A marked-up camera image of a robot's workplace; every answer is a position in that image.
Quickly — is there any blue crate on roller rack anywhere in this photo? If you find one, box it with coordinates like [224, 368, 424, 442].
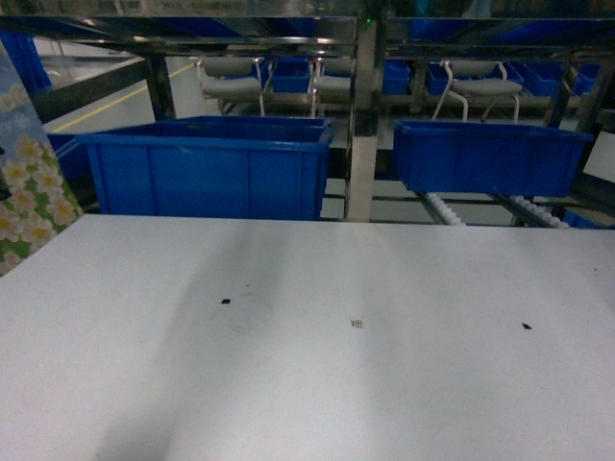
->
[392, 120, 593, 197]

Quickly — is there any grey chair middle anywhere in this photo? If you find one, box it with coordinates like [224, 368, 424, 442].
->
[310, 57, 354, 116]

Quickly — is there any flower gift bag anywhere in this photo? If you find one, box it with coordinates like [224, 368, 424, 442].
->
[1, 47, 84, 275]

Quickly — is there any grey chair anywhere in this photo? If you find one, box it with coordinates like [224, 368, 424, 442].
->
[431, 59, 523, 124]
[196, 57, 265, 116]
[310, 57, 354, 116]

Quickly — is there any grey chair left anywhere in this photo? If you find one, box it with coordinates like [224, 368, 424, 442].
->
[196, 57, 265, 116]

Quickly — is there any large blue floor crate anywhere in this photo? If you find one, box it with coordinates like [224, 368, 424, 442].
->
[77, 116, 332, 221]

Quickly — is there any grey chair right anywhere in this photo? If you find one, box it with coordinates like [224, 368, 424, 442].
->
[431, 59, 523, 124]

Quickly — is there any steel rack post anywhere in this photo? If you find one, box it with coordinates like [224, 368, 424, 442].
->
[345, 16, 385, 223]

